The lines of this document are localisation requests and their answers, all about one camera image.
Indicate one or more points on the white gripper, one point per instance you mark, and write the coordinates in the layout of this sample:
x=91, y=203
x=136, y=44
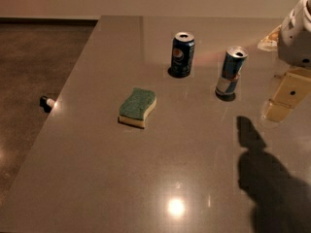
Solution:
x=296, y=44

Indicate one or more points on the green and yellow sponge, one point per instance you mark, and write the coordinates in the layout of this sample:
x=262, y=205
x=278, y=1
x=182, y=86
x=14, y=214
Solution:
x=136, y=108

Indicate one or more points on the small black white floor object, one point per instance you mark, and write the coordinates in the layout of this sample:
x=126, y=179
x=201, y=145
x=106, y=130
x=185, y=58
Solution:
x=47, y=103

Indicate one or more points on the Red Bull can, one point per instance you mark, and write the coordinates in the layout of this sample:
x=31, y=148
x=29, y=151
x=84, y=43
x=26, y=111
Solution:
x=235, y=57

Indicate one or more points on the snack packet at table edge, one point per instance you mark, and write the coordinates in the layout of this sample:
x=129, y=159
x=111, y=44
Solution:
x=270, y=41

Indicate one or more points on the blue Pepsi can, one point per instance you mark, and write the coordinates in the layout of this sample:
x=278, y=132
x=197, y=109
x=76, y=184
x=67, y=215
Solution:
x=182, y=54

